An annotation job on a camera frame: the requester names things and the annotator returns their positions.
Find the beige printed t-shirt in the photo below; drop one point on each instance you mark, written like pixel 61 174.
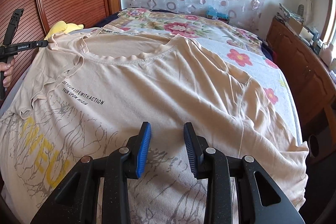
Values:
pixel 157 77

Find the yellow cloth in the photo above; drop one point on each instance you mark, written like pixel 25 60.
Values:
pixel 61 27

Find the wooden cabinet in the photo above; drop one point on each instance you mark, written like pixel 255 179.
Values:
pixel 302 64

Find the person's left hand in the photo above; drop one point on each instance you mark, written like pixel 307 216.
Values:
pixel 8 72

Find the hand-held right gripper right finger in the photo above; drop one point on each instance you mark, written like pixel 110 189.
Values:
pixel 189 150

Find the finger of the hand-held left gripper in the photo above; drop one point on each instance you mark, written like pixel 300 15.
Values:
pixel 25 46

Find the blue toy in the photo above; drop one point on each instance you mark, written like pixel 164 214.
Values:
pixel 216 15

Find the stack of folded papers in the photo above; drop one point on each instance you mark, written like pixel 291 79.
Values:
pixel 287 12

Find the floral blanket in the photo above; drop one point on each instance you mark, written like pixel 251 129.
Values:
pixel 236 37

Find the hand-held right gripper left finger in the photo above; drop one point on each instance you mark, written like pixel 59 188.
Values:
pixel 143 150

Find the cardboard box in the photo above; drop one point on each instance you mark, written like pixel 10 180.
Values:
pixel 296 26

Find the window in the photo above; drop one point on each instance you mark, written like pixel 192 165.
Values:
pixel 331 22

